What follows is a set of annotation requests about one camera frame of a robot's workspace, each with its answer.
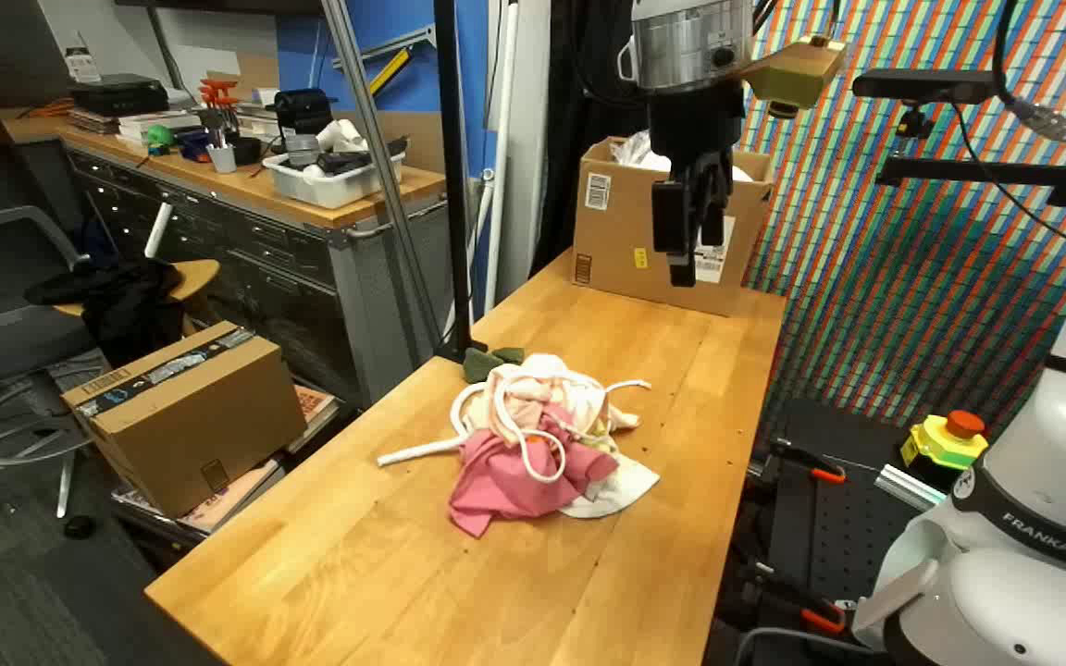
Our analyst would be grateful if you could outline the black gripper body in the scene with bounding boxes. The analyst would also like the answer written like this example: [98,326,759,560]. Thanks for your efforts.
[649,76,745,203]

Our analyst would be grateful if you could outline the light pink garment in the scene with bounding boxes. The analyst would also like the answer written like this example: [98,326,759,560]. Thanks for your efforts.
[486,351,649,437]

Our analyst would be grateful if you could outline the white rope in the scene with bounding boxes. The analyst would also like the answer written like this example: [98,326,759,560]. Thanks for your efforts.
[375,356,654,487]

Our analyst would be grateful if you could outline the pink cloth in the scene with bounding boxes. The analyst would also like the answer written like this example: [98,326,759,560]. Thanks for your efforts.
[448,424,619,535]

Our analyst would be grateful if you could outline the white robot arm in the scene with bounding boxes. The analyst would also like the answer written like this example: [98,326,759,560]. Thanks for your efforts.
[732,318,1066,666]

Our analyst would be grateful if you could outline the cardboard box on table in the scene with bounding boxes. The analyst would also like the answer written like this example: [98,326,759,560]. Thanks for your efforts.
[571,134,776,314]

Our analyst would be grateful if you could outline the black vertical pole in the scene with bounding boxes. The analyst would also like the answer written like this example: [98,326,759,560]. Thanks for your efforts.
[434,0,480,358]

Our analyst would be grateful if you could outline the dark green cloth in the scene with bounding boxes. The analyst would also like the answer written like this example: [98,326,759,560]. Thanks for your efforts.
[462,348,524,382]

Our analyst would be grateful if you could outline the white cloth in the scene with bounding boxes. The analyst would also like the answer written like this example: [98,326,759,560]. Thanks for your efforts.
[561,454,660,522]

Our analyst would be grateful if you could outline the wooden workbench with drawers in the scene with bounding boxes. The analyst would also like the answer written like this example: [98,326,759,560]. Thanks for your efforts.
[4,113,448,408]

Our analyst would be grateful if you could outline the yellow red emergency button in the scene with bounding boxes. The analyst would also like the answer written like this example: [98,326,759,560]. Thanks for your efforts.
[900,412,988,469]

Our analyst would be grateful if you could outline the silver diagonal tripod leg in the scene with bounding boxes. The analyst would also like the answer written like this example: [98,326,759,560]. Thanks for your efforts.
[323,0,444,348]

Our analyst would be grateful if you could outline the white plastic bin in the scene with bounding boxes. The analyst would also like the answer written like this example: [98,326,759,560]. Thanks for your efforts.
[262,154,381,207]

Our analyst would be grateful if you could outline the round wooden stool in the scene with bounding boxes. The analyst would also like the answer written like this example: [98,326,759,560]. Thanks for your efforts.
[52,255,225,323]

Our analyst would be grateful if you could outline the cardboard box on floor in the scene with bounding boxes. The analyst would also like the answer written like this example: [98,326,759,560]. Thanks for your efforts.
[62,323,304,515]

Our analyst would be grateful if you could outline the black garment on stool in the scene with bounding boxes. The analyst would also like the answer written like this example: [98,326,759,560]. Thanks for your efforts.
[26,258,183,367]

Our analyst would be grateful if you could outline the grey office chair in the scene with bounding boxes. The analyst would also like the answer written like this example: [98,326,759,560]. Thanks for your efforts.
[0,203,98,541]

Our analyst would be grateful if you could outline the black camera on mount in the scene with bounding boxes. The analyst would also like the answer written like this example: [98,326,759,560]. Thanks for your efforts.
[851,69,996,105]

